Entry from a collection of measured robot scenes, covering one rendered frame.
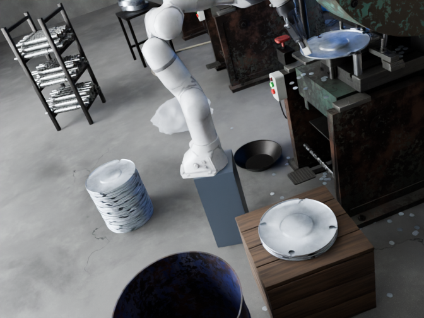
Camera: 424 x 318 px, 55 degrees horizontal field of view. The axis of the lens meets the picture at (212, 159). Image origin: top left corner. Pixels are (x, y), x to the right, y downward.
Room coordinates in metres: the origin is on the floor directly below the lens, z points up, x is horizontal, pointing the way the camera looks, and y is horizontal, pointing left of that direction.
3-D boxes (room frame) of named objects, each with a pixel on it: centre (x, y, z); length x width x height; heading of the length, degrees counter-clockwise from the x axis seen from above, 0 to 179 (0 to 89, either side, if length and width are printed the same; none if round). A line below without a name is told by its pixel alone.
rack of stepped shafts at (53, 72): (3.58, 1.04, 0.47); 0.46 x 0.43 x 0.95; 76
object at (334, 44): (1.64, -0.65, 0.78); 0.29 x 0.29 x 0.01
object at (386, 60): (1.49, -0.80, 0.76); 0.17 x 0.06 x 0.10; 6
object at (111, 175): (1.93, 0.56, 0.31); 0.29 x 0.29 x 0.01
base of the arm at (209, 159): (1.54, 0.04, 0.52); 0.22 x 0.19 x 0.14; 80
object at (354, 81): (1.66, -0.78, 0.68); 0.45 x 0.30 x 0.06; 6
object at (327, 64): (1.64, -0.61, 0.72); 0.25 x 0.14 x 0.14; 96
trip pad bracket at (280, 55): (1.94, -0.52, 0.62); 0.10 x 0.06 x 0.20; 6
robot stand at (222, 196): (1.54, 0.00, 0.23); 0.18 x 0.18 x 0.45; 80
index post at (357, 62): (1.47, -0.67, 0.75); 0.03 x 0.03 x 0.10; 6
